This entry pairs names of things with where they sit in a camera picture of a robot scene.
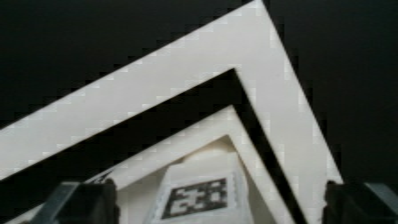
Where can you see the white table leg with tag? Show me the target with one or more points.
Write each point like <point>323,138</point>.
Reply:
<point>204,195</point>

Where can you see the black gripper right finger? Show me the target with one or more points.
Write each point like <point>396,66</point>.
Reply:
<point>362,203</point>

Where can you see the white square tabletop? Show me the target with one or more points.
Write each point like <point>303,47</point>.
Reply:
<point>214,146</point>

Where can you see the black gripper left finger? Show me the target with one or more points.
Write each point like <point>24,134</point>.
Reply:
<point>81,204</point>

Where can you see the white L-shaped obstacle wall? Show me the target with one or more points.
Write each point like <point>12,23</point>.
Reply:
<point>136,77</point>

